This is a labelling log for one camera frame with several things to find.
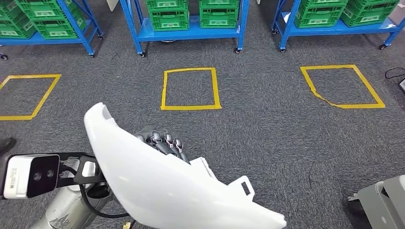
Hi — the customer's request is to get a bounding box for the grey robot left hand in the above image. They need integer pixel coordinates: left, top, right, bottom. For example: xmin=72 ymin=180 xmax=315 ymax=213
xmin=136 ymin=126 xmax=191 ymax=165

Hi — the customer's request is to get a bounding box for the white plastic car body part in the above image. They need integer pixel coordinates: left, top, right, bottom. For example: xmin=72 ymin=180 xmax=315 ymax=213
xmin=84 ymin=102 xmax=288 ymax=229

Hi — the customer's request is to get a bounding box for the blue metal shelf rack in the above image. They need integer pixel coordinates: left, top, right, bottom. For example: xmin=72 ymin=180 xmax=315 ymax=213
xmin=0 ymin=0 xmax=105 ymax=61
xmin=119 ymin=0 xmax=251 ymax=59
xmin=271 ymin=0 xmax=405 ymax=54

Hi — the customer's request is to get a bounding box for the yellow floor tape square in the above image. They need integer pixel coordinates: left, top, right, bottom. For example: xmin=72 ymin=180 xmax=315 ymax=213
xmin=0 ymin=74 xmax=63 ymax=122
xmin=299 ymin=64 xmax=386 ymax=110

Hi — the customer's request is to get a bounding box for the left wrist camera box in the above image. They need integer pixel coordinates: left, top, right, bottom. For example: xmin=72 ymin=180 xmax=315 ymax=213
xmin=2 ymin=154 xmax=61 ymax=200

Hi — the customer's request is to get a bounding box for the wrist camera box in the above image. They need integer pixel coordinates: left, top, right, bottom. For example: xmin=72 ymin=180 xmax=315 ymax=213
xmin=2 ymin=154 xmax=61 ymax=200
xmin=347 ymin=175 xmax=405 ymax=229

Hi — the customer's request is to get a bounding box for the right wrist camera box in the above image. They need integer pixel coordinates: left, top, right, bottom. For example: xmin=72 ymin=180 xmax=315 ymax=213
xmin=347 ymin=175 xmax=405 ymax=229

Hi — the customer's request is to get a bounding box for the black floor cable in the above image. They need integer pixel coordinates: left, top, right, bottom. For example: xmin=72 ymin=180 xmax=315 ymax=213
xmin=384 ymin=67 xmax=405 ymax=81

